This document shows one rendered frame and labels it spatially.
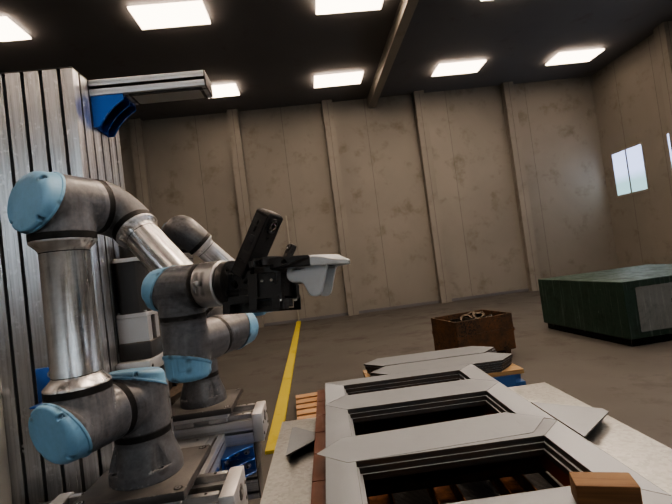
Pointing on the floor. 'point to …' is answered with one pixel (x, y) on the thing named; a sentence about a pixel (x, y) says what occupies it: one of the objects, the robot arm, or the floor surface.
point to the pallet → (306, 405)
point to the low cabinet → (612, 304)
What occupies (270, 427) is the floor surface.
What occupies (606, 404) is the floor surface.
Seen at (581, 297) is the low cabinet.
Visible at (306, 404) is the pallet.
